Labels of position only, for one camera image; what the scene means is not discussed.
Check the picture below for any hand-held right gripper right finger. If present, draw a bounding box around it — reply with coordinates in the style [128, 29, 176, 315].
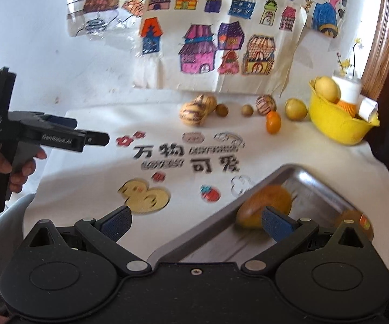
[242, 206, 372, 275]

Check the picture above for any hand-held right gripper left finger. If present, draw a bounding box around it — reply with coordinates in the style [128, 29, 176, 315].
[21, 206, 149, 275]

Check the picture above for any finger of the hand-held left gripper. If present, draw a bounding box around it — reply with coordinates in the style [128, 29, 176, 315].
[42, 114, 77, 130]
[80, 132, 110, 147]

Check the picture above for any brown oval fruit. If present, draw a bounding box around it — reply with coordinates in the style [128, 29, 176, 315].
[236, 185, 293, 229]

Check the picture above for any metal tray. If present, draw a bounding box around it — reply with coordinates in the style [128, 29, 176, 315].
[147, 164, 374, 265]

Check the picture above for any small oval orange citrus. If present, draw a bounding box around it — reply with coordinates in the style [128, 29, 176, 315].
[266, 111, 282, 135]

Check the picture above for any person's left hand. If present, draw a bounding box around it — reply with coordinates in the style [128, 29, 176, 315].
[0, 141, 47, 194]

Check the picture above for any white printed tablecloth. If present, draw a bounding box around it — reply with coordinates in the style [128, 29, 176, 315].
[22, 99, 389, 274]

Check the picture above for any kiwi with red sticker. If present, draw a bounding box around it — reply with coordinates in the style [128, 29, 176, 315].
[333, 209, 374, 240]

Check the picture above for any yellow plastic bowl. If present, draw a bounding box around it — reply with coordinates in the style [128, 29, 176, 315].
[308, 77, 380, 146]

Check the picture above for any yellow-green round fruit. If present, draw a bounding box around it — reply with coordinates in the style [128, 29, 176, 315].
[285, 98, 308, 121]

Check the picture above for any small striped pepino melon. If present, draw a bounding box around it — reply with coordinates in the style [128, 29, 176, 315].
[256, 94, 276, 115]

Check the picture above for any coloured figures drawing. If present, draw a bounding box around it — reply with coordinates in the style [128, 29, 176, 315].
[67, 0, 154, 38]

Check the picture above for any orange ribbed cup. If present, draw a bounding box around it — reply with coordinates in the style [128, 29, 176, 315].
[336, 99, 358, 117]

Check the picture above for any yellow round fruit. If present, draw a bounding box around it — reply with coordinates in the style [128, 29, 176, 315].
[315, 76, 341, 103]

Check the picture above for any rolled white paper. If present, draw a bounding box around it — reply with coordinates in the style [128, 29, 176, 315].
[356, 95, 379, 122]

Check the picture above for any coloured houses drawing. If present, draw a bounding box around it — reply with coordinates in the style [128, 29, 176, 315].
[134, 0, 308, 95]

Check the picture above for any yellow flower sprig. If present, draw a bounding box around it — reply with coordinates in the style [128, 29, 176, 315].
[336, 37, 364, 76]

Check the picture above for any teddy bear drawing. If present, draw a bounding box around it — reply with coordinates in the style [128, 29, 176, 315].
[263, 0, 350, 38]

